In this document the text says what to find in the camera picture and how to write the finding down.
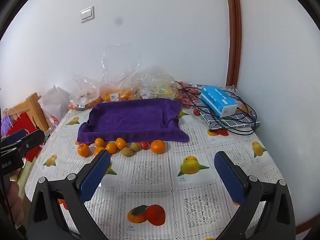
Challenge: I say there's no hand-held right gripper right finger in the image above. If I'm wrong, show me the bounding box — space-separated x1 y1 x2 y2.
214 151 297 240

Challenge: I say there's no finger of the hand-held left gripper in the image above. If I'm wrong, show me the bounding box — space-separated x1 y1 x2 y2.
1 129 30 147
15 129 45 159

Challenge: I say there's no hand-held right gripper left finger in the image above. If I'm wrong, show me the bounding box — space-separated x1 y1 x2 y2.
27 150 112 240

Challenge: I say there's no large orange with stem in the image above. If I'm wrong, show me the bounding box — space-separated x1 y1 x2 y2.
77 143 90 157

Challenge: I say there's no person's left hand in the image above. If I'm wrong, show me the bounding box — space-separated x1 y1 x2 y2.
5 170 25 228

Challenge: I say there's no red paper bag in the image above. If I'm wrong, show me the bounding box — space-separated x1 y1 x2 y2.
5 112 45 163

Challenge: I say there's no purple paper bag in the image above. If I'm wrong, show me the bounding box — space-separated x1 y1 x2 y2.
0 107 19 137

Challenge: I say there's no white plastic bag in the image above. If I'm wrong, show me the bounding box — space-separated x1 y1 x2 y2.
37 85 71 128

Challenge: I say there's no fruit print tablecloth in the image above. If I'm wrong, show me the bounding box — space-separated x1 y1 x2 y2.
25 84 288 240

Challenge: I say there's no clear bag of oranges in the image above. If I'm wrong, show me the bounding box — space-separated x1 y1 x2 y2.
69 74 102 111

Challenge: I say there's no purple towel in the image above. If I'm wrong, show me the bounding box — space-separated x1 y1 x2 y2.
77 98 190 144

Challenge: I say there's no clear bag with brown contents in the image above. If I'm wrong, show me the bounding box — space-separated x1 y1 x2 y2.
225 85 250 113

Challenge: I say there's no blue tissue box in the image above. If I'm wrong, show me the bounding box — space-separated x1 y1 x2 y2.
200 85 237 118

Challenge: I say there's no clear bag of mandarins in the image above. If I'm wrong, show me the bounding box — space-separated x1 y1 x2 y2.
100 45 142 103

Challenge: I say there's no clear bag of red fruit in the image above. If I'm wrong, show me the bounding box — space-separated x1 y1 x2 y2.
175 81 203 109

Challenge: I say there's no clear bag of yellow fruit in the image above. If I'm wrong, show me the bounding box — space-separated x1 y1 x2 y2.
135 67 179 100

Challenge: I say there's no wooden chair frame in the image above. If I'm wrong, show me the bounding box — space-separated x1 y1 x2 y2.
1 92 50 137

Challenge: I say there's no black cable bundle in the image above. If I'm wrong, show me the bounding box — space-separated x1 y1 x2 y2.
175 81 258 135

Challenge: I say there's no white light switch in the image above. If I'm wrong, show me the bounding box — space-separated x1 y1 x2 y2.
80 6 95 24

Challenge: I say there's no brown wooden door frame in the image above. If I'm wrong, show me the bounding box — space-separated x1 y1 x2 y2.
224 0 242 87

